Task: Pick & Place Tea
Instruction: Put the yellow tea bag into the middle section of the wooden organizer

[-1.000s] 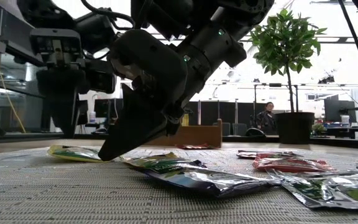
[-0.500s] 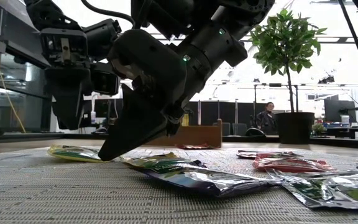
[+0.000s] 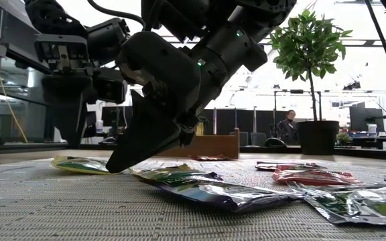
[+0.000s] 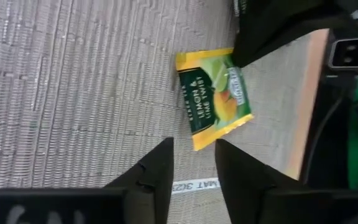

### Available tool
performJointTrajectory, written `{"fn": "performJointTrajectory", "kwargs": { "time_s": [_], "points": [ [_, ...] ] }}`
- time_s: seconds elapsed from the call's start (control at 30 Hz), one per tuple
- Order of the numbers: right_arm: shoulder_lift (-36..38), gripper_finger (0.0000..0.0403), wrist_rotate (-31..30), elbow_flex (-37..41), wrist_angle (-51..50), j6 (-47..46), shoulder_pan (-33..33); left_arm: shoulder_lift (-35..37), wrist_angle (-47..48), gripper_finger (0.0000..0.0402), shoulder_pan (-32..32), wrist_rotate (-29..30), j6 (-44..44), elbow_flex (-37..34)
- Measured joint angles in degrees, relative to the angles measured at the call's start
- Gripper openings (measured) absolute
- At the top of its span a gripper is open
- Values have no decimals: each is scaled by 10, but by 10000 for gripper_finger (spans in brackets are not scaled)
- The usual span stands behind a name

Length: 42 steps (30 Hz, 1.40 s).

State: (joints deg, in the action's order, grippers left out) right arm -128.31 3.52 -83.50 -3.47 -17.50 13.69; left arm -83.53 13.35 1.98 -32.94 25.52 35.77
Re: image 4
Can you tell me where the white label strip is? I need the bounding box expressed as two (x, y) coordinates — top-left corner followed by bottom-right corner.
(170, 177), (222, 195)

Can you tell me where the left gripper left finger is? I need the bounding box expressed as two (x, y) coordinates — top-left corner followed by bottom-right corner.
(0, 137), (175, 224)

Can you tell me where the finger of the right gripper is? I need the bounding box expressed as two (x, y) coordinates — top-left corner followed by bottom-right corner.
(230, 0), (358, 68)

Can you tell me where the yellow lemon tea packet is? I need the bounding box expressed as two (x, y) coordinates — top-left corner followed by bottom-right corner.
(175, 47), (255, 152)

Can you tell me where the grey woven table mat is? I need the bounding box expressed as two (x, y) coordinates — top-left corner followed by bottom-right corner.
(0, 0), (312, 224)

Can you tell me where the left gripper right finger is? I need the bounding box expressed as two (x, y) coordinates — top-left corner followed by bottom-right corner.
(214, 138), (358, 224)

